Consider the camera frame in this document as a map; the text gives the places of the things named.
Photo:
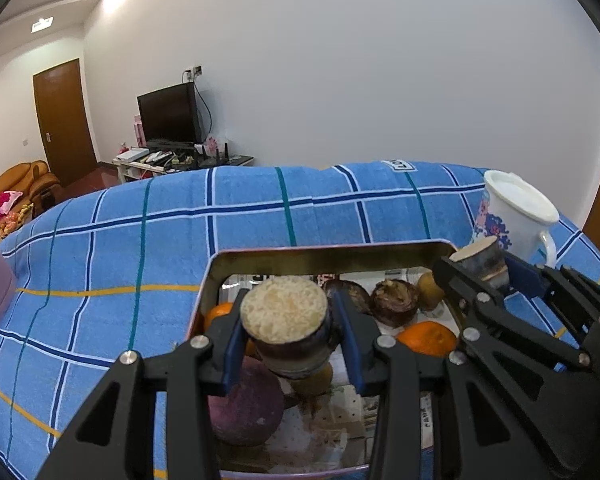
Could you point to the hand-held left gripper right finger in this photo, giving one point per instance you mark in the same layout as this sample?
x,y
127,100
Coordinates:
x,y
354,360

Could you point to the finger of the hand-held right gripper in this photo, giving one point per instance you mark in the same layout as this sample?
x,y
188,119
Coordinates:
x,y
525,275
452,277

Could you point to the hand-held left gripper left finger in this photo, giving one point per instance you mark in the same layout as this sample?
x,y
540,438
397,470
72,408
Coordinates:
x,y
233,355

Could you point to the purple sugarcane piece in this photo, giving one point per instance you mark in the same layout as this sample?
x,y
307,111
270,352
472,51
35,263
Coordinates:
x,y
485,260
285,310

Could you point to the orange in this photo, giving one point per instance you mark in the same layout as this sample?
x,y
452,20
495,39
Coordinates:
x,y
217,315
425,337

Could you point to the purple sweet potato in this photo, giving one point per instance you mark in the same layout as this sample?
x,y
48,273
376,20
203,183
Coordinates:
x,y
245,405

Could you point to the dark brown round fruit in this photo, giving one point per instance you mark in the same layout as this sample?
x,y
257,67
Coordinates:
x,y
395,302
355,296

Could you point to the pink tin box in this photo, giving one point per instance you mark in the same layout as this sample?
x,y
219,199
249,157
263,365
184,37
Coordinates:
x,y
280,260

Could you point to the white mug with blue print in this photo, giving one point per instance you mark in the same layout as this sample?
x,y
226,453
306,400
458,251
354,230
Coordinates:
x,y
520,242

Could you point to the newspaper sheet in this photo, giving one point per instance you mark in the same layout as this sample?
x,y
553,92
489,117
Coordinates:
x,y
330,425

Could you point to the white mug lid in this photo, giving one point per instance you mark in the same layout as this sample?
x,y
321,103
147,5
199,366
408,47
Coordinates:
x,y
520,197

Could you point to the blue checked blanket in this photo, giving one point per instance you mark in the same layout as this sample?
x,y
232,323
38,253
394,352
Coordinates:
x,y
130,240

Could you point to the white television stand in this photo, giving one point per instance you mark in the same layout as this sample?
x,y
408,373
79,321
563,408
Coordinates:
x,y
180,167

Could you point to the pink flower ornament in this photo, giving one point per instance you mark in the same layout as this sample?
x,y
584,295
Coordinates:
x,y
212,144

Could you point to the white set-top box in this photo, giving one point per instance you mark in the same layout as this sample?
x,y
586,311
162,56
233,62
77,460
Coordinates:
x,y
132,153

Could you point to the pink carton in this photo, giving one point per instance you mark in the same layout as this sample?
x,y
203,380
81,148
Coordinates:
x,y
139,130

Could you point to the black television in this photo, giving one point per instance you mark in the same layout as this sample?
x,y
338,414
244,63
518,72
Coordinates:
x,y
167,112

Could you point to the orange leather armchair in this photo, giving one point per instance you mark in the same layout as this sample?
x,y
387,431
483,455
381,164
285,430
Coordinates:
x,y
35,180

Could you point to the pink cushion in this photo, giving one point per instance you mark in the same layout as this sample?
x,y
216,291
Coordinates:
x,y
5,202

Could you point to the brown wooden door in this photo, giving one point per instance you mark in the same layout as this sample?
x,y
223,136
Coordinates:
x,y
65,120

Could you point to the square ceiling light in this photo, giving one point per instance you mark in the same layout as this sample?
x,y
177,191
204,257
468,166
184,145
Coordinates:
x,y
42,23

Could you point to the wall power socket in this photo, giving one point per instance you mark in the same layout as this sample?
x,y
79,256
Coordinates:
x,y
192,72

